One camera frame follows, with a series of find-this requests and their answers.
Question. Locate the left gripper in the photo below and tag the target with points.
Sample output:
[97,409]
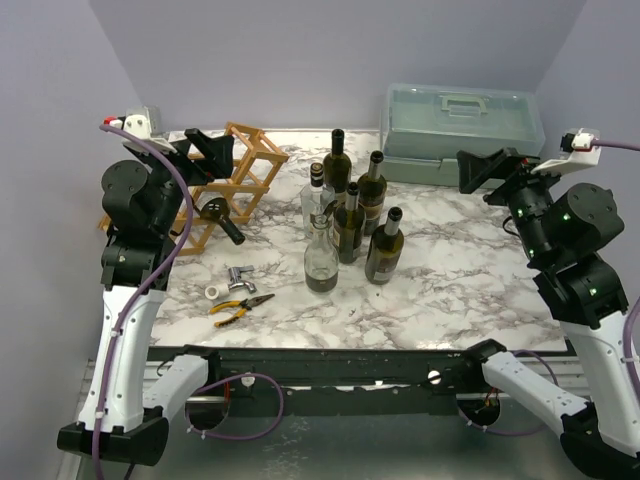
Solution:
[217,151]

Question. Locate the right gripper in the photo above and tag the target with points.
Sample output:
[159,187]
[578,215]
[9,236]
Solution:
[505,176]

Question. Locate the green bottle beige label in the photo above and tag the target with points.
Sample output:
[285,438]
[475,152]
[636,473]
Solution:
[372,190]

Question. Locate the green bottle brown label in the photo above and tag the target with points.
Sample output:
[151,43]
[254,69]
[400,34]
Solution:
[386,245]

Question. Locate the green bottle silver neck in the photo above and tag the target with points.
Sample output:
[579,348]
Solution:
[349,220]

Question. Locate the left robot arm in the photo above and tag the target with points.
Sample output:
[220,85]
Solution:
[120,420]

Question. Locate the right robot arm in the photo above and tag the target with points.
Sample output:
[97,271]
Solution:
[562,239]

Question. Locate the wooden wine rack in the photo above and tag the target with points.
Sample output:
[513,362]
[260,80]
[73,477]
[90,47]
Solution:
[230,185]

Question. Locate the dark bottle in rack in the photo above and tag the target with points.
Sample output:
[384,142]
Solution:
[217,211]

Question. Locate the clear square liquor bottle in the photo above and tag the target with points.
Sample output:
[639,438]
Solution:
[316,198]

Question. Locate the tall green wine bottle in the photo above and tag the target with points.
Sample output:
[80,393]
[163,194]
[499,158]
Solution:
[337,166]

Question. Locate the translucent plastic toolbox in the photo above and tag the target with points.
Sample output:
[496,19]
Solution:
[422,127]

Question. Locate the chrome tap fitting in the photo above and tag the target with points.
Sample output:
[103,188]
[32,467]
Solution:
[236,280]

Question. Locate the white tape roll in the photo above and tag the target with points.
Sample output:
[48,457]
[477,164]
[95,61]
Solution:
[215,292]

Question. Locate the clear glass carafe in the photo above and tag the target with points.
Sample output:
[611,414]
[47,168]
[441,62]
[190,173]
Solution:
[321,261]

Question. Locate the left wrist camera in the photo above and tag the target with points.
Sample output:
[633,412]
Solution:
[143,122]

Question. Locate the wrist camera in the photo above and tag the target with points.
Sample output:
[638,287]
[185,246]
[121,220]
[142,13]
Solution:
[578,151]
[143,122]

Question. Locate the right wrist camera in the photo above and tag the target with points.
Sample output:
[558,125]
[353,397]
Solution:
[578,151]

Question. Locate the yellow handled pliers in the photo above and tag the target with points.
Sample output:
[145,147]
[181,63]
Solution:
[242,306]

